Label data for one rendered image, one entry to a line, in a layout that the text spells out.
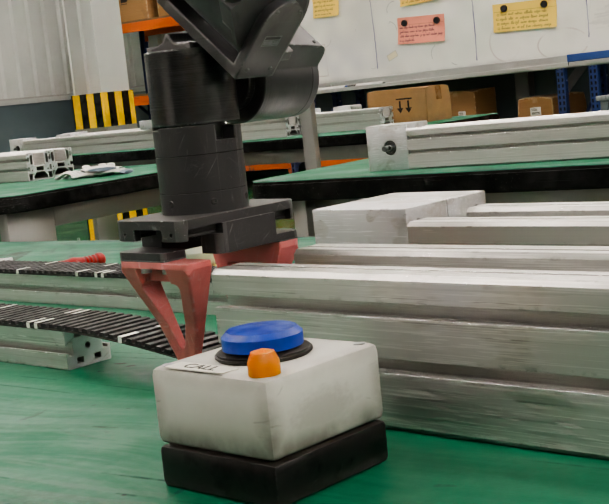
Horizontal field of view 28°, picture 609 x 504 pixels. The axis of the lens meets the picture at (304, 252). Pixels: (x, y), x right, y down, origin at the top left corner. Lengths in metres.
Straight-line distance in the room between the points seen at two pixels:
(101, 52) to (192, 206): 8.10
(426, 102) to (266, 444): 4.73
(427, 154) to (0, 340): 1.66
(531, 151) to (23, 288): 1.36
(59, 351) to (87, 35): 8.18
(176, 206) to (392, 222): 0.18
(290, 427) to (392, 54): 3.57
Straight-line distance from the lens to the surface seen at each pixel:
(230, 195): 0.78
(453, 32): 3.98
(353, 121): 5.14
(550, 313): 0.60
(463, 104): 11.83
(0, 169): 3.91
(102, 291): 1.20
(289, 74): 0.84
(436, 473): 0.59
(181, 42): 0.79
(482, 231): 0.84
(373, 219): 0.89
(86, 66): 9.10
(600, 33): 3.77
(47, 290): 1.28
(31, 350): 0.96
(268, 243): 0.80
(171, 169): 0.78
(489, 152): 2.49
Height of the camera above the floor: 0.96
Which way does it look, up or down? 7 degrees down
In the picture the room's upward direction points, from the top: 6 degrees counter-clockwise
